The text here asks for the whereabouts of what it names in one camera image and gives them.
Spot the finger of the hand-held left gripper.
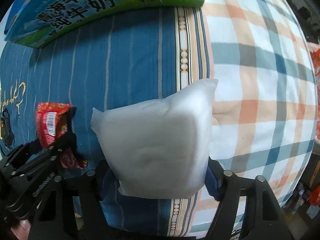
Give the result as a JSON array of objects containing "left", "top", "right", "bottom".
[
  {"left": 41, "top": 106, "right": 78, "bottom": 155},
  {"left": 59, "top": 149, "right": 87, "bottom": 167}
]

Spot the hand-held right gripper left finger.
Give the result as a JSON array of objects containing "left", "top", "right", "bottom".
[{"left": 27, "top": 159, "right": 122, "bottom": 240}]

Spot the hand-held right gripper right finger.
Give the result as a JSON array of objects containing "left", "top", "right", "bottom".
[{"left": 204, "top": 158, "right": 293, "bottom": 240}]

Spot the red snack packet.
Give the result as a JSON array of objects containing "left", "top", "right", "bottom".
[{"left": 35, "top": 101, "right": 88, "bottom": 169}]

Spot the white soft plastic bag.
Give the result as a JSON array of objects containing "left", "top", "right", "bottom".
[{"left": 90, "top": 78, "right": 219, "bottom": 199}]

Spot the cardboard box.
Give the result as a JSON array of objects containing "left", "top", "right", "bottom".
[{"left": 4, "top": 0, "right": 211, "bottom": 49}]

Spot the person's left hand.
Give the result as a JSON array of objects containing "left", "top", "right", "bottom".
[{"left": 9, "top": 218, "right": 32, "bottom": 240}]

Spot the person's dark clothing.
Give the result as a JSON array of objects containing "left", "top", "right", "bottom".
[{"left": 106, "top": 226, "right": 198, "bottom": 240}]

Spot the blue striped bedsheet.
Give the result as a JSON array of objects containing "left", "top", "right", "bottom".
[{"left": 0, "top": 6, "right": 215, "bottom": 238}]

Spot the plaid bedsheet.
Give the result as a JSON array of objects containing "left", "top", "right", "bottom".
[{"left": 172, "top": 0, "right": 316, "bottom": 239}]

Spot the orange white blanket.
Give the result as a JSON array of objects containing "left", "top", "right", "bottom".
[{"left": 306, "top": 42, "right": 320, "bottom": 143}]

